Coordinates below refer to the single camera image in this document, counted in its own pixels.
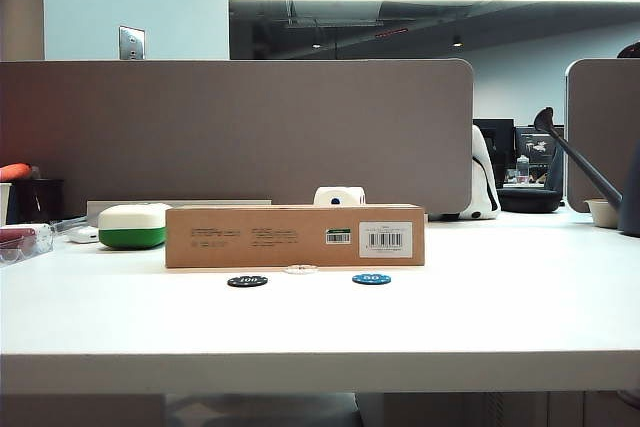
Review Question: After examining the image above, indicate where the brown cardboard rectangular box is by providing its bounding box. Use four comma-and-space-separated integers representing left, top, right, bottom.
165, 204, 426, 269

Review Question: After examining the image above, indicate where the blue poker chip 50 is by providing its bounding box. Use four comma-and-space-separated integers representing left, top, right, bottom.
351, 272, 393, 286

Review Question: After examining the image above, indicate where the black poker chip 100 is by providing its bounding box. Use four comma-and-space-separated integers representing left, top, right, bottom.
227, 274, 269, 288

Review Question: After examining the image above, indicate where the clear box with red chips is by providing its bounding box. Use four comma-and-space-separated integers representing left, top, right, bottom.
0, 223, 54, 266

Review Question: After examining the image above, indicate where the white die with blue dot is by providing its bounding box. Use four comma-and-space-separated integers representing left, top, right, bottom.
313, 186, 366, 207

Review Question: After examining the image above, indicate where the wide grey desk divider panel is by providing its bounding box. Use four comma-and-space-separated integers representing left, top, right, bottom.
0, 58, 475, 221

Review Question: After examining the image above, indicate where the white and black plush toy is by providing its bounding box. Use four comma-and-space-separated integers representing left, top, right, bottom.
428, 124, 502, 222

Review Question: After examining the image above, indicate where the black computer monitor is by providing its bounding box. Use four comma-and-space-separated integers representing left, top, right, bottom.
473, 118, 517, 183

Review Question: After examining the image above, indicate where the white and green rounded container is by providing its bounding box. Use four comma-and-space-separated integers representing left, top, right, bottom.
97, 203, 172, 250

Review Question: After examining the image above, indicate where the black bowl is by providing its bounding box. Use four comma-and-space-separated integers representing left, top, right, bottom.
498, 188, 561, 214

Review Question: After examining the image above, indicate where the computer monitor with lit screen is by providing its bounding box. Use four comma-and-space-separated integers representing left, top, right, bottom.
515, 126, 556, 168

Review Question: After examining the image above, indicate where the blue grey office chair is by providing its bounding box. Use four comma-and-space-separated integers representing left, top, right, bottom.
547, 144, 566, 193

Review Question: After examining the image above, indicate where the small white earbuds case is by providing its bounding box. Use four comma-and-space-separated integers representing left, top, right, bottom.
66, 226, 100, 245

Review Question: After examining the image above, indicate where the dark grey watering can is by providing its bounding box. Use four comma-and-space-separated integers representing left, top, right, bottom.
533, 106, 640, 238

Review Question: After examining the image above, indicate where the black pot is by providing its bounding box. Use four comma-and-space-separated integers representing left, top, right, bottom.
10, 178, 65, 225

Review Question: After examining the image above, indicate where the white paper bowl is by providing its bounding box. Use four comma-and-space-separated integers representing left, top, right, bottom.
583, 198, 623, 229

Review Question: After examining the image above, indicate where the narrow grey desk divider panel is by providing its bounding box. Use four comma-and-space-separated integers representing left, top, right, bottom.
566, 58, 640, 214

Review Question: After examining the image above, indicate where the orange rounded object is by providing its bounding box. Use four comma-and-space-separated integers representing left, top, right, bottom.
0, 163, 33, 182

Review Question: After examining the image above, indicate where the metal wall switch plate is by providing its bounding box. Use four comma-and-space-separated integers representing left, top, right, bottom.
118, 25, 147, 61

